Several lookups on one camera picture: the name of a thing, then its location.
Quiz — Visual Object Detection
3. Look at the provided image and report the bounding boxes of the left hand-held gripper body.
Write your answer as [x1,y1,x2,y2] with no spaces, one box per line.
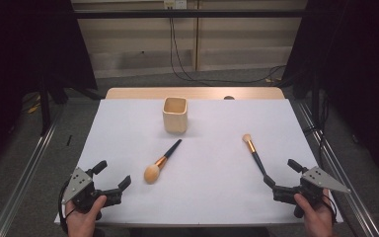
[60,166,124,212]

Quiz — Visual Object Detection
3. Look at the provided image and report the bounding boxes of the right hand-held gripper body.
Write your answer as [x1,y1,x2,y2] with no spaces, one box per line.
[271,165,352,205]

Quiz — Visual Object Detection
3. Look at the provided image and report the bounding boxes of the large tan makeup brush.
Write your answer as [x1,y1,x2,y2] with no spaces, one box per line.
[143,138,183,186]

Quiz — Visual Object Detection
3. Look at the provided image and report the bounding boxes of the small pale makeup brush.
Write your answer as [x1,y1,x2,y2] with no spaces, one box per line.
[242,133,268,179]

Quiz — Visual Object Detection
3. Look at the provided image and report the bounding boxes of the cream square cup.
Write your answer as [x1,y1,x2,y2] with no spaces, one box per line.
[162,96,189,134]

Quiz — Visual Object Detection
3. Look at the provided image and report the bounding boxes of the person's left hand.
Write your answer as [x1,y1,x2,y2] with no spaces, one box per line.
[64,195,108,237]

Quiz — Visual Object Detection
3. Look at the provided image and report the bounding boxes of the person's right hand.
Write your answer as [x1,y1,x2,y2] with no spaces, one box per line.
[293,189,337,237]

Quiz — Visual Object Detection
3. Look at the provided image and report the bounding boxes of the white table mat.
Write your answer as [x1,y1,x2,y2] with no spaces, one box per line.
[53,98,344,226]

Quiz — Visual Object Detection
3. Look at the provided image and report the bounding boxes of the black curtain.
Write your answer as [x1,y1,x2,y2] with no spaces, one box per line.
[0,0,99,172]
[280,0,379,189]

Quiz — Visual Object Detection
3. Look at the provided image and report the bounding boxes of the aluminium floor rail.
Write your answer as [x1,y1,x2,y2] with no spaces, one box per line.
[0,108,63,237]
[292,98,379,237]

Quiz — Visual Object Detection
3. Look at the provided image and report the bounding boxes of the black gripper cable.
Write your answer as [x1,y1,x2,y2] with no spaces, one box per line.
[57,180,71,235]
[322,193,339,225]

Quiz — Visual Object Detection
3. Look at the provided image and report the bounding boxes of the black metal stand post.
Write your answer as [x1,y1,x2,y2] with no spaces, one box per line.
[38,75,52,136]

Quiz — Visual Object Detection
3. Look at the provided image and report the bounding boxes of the black wall cable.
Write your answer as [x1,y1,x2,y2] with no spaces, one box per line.
[169,16,288,84]

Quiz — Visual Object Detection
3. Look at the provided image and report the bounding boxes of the black horizontal frame bar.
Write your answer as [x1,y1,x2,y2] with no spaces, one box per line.
[73,9,307,19]

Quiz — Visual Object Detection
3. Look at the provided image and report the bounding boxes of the white wall socket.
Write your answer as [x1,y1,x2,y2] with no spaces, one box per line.
[163,0,188,10]

